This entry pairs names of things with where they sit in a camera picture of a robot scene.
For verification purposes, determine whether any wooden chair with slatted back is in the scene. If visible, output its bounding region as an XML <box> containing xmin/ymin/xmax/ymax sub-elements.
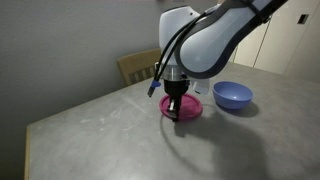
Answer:
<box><xmin>117</xmin><ymin>48</ymin><xmax>163</xmax><ymax>87</ymax></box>

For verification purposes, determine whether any tall white cabinet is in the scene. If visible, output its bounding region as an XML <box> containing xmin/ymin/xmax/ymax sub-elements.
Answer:
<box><xmin>233</xmin><ymin>0</ymin><xmax>320</xmax><ymax>84</ymax></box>

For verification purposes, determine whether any small black square cabinet handle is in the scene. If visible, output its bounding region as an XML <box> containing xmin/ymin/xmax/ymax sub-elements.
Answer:
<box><xmin>297</xmin><ymin>13</ymin><xmax>310</xmax><ymax>25</ymax></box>

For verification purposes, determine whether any pink round plate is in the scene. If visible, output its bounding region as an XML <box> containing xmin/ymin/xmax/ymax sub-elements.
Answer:
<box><xmin>158</xmin><ymin>93</ymin><xmax>204</xmax><ymax>122</ymax></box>

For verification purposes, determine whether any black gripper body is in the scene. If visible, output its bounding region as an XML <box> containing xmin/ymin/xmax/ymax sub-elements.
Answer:
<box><xmin>163</xmin><ymin>79</ymin><xmax>191</xmax><ymax>98</ymax></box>

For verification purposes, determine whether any blue plastic bowl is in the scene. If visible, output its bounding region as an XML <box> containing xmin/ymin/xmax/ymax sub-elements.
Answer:
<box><xmin>212</xmin><ymin>81</ymin><xmax>254</xmax><ymax>111</ymax></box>

